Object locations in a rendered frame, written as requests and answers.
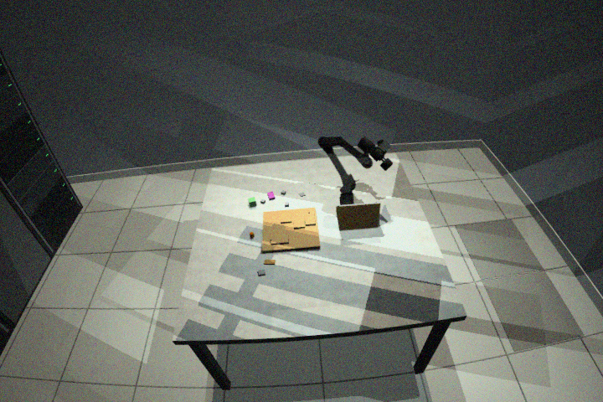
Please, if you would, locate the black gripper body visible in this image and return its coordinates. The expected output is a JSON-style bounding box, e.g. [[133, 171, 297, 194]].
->
[[380, 157, 393, 171]]

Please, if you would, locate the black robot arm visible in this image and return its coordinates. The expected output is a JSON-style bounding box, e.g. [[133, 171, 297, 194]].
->
[[318, 137, 391, 205]]

